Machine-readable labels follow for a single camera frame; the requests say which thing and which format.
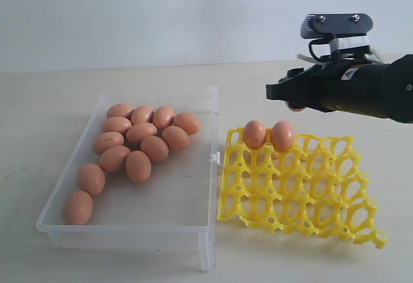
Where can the clear plastic tray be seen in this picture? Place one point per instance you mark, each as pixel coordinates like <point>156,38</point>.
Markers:
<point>174,209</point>

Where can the brown egg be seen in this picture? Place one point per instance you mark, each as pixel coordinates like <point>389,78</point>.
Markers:
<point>189,122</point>
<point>78,208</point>
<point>139,131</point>
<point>142,113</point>
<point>155,148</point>
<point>116,124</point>
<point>138,166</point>
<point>254,134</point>
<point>282,136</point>
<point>107,140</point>
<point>120,110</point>
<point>176,138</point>
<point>91,178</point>
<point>114,158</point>
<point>163,117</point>

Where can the yellow plastic egg tray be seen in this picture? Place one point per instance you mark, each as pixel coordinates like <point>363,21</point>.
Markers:
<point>315,188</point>

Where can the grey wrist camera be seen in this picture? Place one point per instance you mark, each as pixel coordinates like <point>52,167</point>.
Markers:
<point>340,30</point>

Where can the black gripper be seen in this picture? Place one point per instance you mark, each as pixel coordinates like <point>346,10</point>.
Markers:
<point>354,86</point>

